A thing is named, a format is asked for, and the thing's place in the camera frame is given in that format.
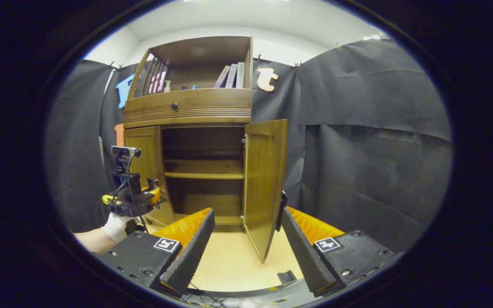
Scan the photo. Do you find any large ceiling light panel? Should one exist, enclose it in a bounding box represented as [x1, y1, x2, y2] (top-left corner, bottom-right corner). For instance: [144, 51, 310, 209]
[184, 0, 290, 3]

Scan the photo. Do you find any wooden cabinet drawer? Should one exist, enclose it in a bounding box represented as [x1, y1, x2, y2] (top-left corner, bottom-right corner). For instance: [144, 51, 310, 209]
[123, 89, 252, 122]

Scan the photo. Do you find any black backdrop cloth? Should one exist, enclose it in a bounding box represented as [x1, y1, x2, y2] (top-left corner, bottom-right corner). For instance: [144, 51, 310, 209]
[45, 38, 452, 253]

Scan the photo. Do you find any wooden shoe cabinet door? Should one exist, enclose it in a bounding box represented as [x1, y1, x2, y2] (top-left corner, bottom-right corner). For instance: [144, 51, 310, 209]
[123, 126, 177, 227]
[242, 119, 288, 264]

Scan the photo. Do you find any wooden double-door shoe cabinet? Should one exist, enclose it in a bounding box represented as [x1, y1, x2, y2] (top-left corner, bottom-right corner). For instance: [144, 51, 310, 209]
[122, 36, 288, 264]

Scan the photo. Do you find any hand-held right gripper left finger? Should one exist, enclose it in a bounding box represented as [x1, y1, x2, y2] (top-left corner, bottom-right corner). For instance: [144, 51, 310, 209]
[100, 208, 216, 296]

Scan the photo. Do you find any grey book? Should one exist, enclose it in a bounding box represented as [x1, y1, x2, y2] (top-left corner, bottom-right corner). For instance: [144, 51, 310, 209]
[225, 63, 238, 89]

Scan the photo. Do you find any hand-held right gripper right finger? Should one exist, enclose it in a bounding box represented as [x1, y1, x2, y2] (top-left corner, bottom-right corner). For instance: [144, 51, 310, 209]
[281, 207, 395, 298]

